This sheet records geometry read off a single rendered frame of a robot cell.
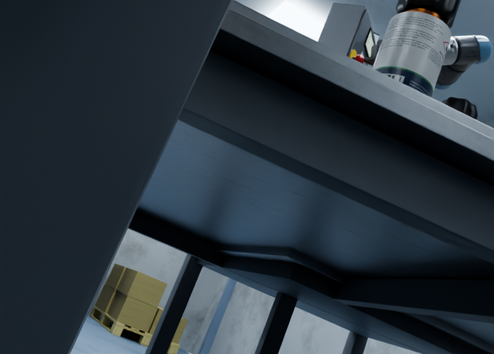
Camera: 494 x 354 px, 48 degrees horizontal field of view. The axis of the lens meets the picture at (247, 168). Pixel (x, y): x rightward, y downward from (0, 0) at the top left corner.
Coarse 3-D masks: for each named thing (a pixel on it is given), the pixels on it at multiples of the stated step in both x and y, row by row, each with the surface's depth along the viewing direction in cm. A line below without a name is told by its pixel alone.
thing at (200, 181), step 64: (256, 64) 49; (320, 64) 47; (192, 128) 74; (384, 128) 51; (448, 128) 48; (192, 192) 116; (256, 192) 94; (320, 192) 79; (320, 256) 129; (384, 256) 102; (448, 256) 84; (448, 320) 144
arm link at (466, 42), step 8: (456, 40) 148; (464, 40) 148; (472, 40) 149; (480, 40) 149; (488, 40) 150; (464, 48) 148; (472, 48) 148; (480, 48) 149; (488, 48) 150; (464, 56) 148; (472, 56) 149; (480, 56) 149; (488, 56) 151; (456, 64) 151; (464, 64) 152; (472, 64) 153
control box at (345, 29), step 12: (336, 12) 149; (348, 12) 148; (360, 12) 146; (324, 24) 149; (336, 24) 147; (348, 24) 146; (360, 24) 146; (324, 36) 147; (336, 36) 146; (348, 36) 145; (360, 36) 147; (336, 48) 144; (348, 48) 143; (360, 48) 149
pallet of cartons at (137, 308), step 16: (112, 272) 709; (128, 272) 655; (112, 288) 677; (128, 288) 626; (144, 288) 627; (160, 288) 634; (96, 304) 703; (112, 304) 656; (128, 304) 618; (144, 304) 625; (96, 320) 671; (112, 320) 621; (128, 320) 616; (144, 320) 624; (144, 336) 620; (176, 336) 641; (176, 352) 636
